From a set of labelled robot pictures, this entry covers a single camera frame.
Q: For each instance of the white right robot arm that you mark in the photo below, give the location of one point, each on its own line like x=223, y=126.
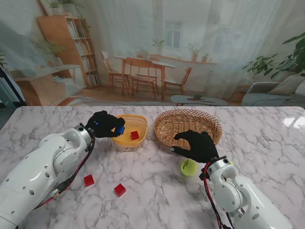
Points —
x=250, y=200

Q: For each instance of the printed room scene backdrop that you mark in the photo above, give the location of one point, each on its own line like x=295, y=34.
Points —
x=152, y=35

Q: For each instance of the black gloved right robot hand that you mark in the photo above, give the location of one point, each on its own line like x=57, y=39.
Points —
x=202, y=148

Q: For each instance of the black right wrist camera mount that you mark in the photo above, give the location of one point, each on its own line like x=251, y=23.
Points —
x=203, y=173

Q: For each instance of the black backdrop stand pole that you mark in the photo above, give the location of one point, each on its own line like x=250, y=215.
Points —
x=12, y=88

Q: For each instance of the blue toy building block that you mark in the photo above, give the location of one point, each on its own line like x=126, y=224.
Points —
x=121, y=130

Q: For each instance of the yellow perforated plastic basket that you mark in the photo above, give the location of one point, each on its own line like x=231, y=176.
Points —
x=141, y=124

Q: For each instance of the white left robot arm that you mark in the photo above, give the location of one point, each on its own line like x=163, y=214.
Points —
x=35, y=171

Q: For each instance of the round woven wicker basket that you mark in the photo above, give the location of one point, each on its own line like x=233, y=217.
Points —
x=166, y=126

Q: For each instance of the red toy building block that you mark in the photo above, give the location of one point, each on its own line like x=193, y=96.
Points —
x=135, y=135
x=89, y=180
x=119, y=190

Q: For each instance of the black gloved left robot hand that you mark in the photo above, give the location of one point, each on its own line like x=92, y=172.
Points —
x=102, y=124

